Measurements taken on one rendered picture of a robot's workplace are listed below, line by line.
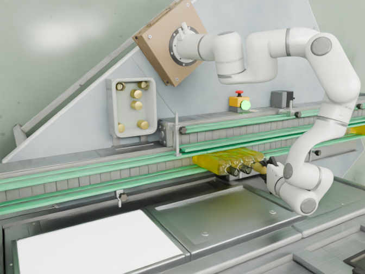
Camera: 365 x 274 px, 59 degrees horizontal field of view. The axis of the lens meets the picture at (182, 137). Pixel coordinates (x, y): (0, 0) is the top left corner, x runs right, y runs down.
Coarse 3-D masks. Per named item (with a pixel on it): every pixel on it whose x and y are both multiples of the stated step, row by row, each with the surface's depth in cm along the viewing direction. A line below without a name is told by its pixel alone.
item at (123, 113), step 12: (132, 84) 128; (120, 96) 127; (144, 96) 132; (120, 108) 127; (132, 108) 130; (144, 108) 133; (120, 120) 128; (132, 120) 131; (144, 120) 134; (156, 120) 128; (132, 132) 126; (144, 132) 127
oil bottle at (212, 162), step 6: (192, 156) 135; (198, 156) 131; (204, 156) 127; (210, 156) 125; (216, 156) 125; (198, 162) 131; (204, 162) 127; (210, 162) 123; (216, 162) 120; (222, 162) 118; (228, 162) 119; (210, 168) 124; (216, 168) 120; (222, 168) 118; (222, 174) 119; (228, 174) 120
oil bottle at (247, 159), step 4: (228, 152) 132; (232, 152) 132; (236, 152) 131; (240, 152) 131; (240, 156) 126; (244, 156) 126; (248, 156) 126; (252, 156) 126; (244, 160) 124; (248, 160) 124; (252, 160) 124; (244, 164) 124; (248, 164) 124
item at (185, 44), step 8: (184, 24) 121; (184, 32) 123; (192, 32) 123; (176, 40) 124; (184, 40) 121; (192, 40) 116; (176, 48) 125; (184, 48) 121; (192, 48) 116; (176, 56) 126; (184, 56) 124; (192, 56) 119
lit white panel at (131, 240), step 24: (120, 216) 110; (144, 216) 110; (24, 240) 97; (48, 240) 96; (72, 240) 96; (96, 240) 96; (120, 240) 96; (144, 240) 95; (168, 240) 95; (24, 264) 85; (48, 264) 85; (72, 264) 85; (96, 264) 84; (120, 264) 84; (144, 264) 84
